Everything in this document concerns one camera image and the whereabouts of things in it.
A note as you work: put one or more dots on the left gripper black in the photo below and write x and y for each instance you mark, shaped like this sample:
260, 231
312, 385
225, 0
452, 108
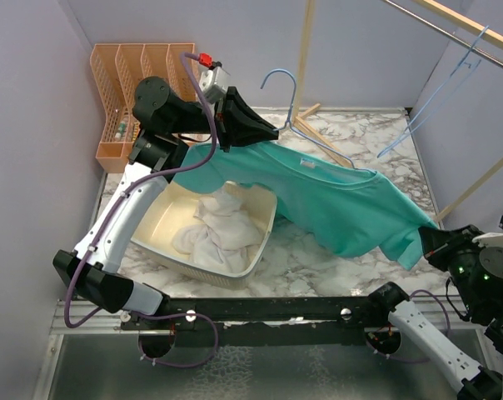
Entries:
237, 122

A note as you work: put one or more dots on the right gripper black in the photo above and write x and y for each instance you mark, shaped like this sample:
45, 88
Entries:
436, 242

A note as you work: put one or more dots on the blue wire hanger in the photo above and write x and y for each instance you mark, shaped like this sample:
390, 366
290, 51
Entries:
301, 128
415, 122

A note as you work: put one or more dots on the teal t shirt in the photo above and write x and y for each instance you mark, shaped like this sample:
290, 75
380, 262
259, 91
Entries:
349, 211

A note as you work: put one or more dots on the white t shirt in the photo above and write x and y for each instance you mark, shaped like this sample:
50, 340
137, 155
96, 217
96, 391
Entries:
220, 241

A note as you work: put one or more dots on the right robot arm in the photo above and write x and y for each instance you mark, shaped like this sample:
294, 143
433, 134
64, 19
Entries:
482, 296

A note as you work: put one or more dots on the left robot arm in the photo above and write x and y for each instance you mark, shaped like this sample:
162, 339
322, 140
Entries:
90, 269

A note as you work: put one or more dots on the cream plastic basket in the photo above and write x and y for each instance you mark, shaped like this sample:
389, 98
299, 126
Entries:
174, 209

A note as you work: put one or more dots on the items in organizer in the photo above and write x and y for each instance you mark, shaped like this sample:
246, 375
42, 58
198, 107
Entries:
127, 130

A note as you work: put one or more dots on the orange file organizer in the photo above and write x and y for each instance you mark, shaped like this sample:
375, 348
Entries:
117, 69

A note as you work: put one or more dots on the wooden clothes rack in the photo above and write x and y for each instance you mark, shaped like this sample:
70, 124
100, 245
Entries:
367, 54

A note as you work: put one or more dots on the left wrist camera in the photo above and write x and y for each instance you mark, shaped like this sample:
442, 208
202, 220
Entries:
214, 84

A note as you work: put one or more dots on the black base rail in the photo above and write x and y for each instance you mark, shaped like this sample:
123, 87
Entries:
261, 322

